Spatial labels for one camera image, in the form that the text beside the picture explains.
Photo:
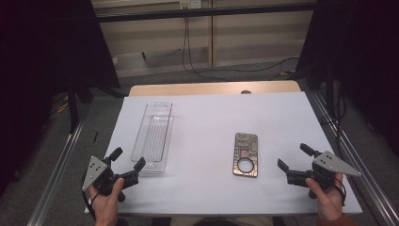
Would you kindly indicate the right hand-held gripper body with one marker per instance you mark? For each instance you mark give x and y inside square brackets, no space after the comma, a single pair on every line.
[332,163]

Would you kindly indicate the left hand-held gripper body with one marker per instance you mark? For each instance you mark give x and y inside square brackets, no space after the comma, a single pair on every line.
[94,171]

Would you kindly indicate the clear plastic tray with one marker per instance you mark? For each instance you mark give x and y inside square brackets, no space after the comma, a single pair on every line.
[155,135]

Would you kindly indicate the person's left hand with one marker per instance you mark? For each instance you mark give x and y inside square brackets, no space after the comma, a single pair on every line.
[106,207]

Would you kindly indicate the person's right hand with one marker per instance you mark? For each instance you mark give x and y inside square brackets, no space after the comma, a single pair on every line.
[329,202]

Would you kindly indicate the black metal stand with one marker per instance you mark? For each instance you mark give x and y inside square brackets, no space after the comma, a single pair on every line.
[72,106]

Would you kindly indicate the white table board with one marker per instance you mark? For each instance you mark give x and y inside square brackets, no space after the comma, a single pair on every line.
[207,125]

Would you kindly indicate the wooden table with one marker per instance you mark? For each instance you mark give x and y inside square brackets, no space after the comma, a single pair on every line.
[204,88]

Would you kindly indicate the black curtain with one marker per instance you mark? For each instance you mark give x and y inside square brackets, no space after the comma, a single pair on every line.
[47,62]
[360,47]

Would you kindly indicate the black horizontal bar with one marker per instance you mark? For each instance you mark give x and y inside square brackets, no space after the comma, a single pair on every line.
[204,12]

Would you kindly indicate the metal floor rail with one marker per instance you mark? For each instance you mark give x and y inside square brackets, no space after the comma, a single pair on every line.
[360,157]
[53,175]

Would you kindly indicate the white wall socket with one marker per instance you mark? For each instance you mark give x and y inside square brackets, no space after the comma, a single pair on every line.
[190,3]

